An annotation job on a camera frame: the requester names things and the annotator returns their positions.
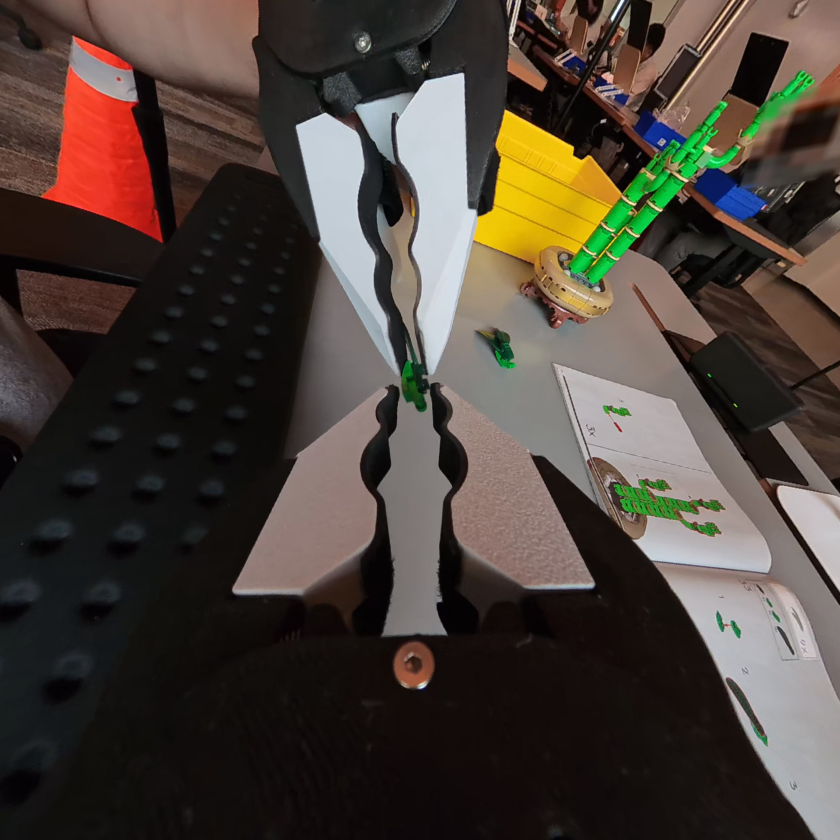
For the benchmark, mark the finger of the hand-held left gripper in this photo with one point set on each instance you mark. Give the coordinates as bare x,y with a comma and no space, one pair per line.
446,197
334,197

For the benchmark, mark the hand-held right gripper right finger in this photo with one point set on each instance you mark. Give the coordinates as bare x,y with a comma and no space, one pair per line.
518,525

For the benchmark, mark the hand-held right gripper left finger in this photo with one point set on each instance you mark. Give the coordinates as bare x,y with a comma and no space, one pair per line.
315,525

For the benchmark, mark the green lego leaf assembly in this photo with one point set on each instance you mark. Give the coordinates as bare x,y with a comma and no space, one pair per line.
413,390

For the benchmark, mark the person's left forearm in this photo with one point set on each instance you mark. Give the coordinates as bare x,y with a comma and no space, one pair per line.
177,39

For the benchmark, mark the dark green lego leaf piece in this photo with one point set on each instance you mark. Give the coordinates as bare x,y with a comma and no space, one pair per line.
502,351

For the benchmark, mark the green lego bamboo model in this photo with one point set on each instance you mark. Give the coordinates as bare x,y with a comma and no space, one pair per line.
577,295

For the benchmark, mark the lego instruction booklet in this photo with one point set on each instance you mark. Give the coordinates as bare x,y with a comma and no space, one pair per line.
656,426

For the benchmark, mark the yellow plastic bin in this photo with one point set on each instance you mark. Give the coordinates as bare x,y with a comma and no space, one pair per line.
538,197

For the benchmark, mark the blue storage bin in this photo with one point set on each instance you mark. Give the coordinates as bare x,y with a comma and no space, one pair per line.
728,193
659,131

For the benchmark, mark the orange traffic cone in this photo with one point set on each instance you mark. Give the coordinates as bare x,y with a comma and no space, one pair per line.
98,144

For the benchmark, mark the black box with green lights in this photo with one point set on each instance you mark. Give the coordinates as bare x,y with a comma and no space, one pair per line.
741,380

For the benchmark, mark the black office chair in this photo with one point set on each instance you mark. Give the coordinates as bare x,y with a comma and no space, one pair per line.
65,229

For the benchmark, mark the long wooden desk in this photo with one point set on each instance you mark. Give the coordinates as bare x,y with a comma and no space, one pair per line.
748,229

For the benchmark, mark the black monitor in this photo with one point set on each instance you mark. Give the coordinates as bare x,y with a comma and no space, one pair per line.
761,65

